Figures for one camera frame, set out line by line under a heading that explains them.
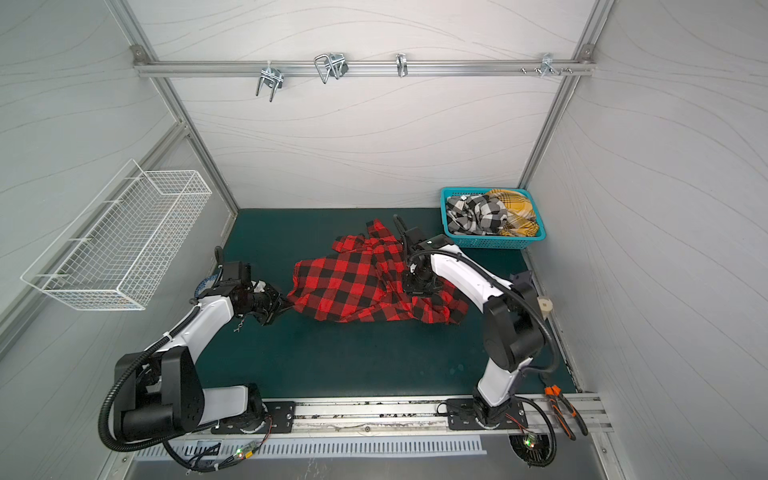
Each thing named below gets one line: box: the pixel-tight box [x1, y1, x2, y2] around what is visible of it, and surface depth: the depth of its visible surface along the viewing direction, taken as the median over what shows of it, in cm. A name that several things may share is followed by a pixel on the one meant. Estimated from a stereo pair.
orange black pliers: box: [544, 385, 589, 441], surface depth 75 cm
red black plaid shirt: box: [287, 219, 469, 325], surface depth 96 cm
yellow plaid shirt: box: [487, 189, 539, 237], surface depth 107 cm
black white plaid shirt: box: [446, 194, 508, 235], surface depth 109 cm
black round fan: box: [509, 433, 553, 467], surface depth 73 cm
